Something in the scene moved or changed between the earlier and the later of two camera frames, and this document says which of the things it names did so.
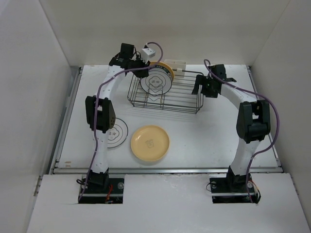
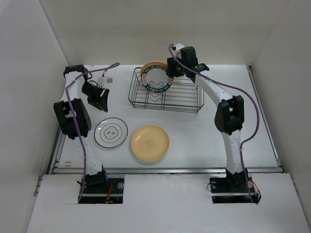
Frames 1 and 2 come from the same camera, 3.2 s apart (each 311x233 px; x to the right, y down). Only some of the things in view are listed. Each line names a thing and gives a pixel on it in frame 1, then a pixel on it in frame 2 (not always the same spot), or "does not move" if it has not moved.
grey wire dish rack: (180, 97) does not move
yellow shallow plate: (149, 142) does not move
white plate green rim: (117, 135) does not move
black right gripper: (201, 79) -> (171, 71)
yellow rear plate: (165, 65) does not move
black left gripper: (143, 73) -> (100, 102)
